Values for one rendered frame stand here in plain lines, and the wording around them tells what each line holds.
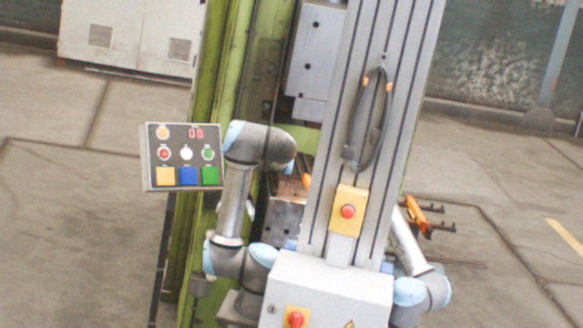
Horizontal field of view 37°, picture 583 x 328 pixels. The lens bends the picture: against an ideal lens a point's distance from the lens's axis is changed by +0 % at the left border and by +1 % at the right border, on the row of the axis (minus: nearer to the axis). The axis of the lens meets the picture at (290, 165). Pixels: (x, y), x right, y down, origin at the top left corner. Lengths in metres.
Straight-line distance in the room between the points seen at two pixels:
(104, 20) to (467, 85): 4.15
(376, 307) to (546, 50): 8.36
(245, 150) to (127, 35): 6.32
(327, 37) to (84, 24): 5.63
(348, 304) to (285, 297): 0.17
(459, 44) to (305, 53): 6.55
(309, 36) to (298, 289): 1.59
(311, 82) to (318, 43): 0.17
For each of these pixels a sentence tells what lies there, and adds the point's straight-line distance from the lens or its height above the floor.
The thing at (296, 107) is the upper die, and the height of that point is 1.32.
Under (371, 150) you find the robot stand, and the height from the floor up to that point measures 1.58.
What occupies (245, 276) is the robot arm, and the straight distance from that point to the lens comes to 2.96.
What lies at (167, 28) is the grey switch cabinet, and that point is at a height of 0.58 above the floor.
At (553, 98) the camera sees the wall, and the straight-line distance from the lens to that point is 10.74.
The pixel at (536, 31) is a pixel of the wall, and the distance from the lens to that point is 10.46.
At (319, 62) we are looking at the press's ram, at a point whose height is 1.53.
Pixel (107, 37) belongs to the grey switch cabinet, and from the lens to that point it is 9.12.
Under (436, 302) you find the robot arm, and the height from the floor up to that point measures 0.99.
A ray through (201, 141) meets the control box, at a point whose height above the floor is 1.13.
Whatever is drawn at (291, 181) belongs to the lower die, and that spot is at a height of 0.98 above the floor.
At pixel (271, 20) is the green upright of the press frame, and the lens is 3.83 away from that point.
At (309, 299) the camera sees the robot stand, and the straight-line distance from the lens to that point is 2.38.
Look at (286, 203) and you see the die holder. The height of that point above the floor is 0.90.
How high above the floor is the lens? 2.24
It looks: 18 degrees down
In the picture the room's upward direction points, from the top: 11 degrees clockwise
